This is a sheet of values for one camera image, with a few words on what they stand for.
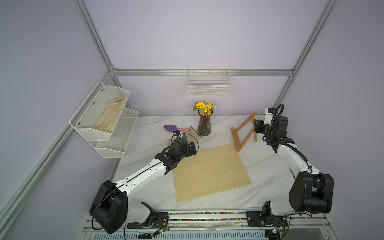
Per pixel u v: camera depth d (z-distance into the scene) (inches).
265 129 29.4
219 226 28.8
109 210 15.9
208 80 37.4
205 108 35.6
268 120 30.0
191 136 42.3
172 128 43.9
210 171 35.5
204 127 40.2
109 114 31.6
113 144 35.4
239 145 37.7
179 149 24.6
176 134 29.2
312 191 18.4
